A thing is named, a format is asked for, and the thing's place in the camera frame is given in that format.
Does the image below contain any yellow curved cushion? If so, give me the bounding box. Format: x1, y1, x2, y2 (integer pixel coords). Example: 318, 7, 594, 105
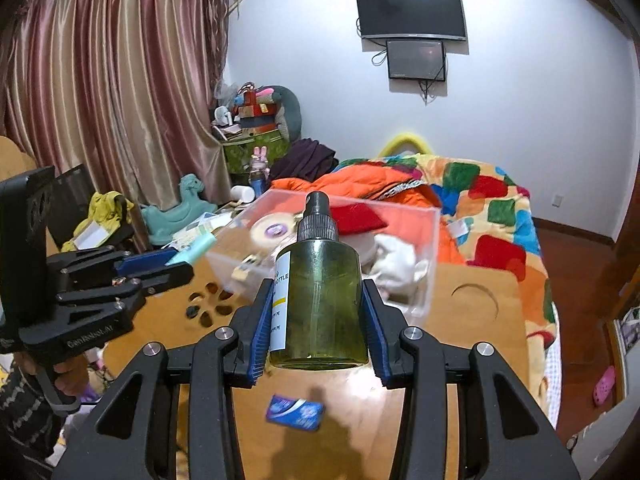
376, 131, 433, 158

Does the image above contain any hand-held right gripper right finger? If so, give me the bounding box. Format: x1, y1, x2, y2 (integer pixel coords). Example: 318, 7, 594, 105
361, 277, 583, 480

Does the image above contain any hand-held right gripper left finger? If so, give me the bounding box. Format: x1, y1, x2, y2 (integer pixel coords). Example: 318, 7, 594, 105
50, 277, 279, 480

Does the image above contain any yellow cloth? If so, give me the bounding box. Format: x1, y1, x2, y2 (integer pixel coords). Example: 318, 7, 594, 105
61, 191, 136, 253

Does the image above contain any teal rocking horse toy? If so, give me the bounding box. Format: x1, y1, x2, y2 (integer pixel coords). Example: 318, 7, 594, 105
140, 174, 218, 247

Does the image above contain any pink slipper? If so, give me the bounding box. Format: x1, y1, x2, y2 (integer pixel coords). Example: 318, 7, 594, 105
592, 365, 617, 407

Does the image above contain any pink rabbit bottle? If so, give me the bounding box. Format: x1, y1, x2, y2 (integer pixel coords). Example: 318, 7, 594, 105
248, 146, 271, 196

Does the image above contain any white cloth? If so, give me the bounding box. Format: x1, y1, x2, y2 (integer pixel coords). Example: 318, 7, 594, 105
367, 234, 431, 292

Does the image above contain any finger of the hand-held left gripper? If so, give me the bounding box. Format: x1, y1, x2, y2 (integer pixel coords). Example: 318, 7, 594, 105
54, 261, 196, 333
47, 246, 177, 282

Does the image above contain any black chair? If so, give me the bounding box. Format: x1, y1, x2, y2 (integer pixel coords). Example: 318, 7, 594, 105
47, 164, 146, 256

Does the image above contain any black wall television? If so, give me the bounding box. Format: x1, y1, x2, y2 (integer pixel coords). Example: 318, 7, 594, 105
355, 0, 468, 42

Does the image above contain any person's left hand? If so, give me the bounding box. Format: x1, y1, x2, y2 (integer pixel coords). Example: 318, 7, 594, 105
52, 354, 91, 398

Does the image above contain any person's left forearm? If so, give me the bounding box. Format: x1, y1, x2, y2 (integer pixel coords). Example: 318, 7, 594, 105
0, 357, 66, 467

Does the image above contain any pile of stuffed toys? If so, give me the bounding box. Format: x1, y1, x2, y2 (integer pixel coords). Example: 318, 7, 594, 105
215, 81, 302, 141

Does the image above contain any green patterned box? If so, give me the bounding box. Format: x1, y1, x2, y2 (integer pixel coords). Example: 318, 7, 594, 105
222, 130, 291, 176

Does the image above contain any clear plastic storage box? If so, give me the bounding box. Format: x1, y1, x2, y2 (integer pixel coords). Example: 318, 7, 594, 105
206, 189, 442, 328

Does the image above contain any blue packet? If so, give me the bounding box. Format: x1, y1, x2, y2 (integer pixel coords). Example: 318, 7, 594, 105
266, 394, 326, 432

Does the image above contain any green spray bottle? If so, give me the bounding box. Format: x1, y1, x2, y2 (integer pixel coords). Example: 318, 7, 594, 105
268, 191, 371, 372

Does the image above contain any dark purple clothing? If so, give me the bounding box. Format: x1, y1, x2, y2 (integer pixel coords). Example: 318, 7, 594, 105
270, 138, 337, 183

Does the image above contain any wooden chair back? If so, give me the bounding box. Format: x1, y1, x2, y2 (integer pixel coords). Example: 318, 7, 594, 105
0, 135, 40, 182

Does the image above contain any orange jacket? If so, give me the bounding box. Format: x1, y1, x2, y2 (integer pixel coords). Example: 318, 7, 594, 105
270, 157, 441, 221

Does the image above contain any small wall monitor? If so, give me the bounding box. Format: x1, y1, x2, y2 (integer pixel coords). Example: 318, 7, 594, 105
386, 39, 447, 82

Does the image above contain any red cloth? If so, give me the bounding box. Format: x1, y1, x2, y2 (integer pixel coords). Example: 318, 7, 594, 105
330, 203, 389, 236

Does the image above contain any wooden desktop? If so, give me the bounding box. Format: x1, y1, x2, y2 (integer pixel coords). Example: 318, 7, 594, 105
97, 230, 533, 480

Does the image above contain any pink striped curtain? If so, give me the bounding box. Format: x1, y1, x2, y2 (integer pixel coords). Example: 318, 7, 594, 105
0, 0, 236, 211

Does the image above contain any cream round tape roll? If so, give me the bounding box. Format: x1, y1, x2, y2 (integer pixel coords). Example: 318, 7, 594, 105
250, 214, 301, 244

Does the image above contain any colourful patchwork blanket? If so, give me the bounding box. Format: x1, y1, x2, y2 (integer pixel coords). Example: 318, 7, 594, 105
335, 152, 561, 421

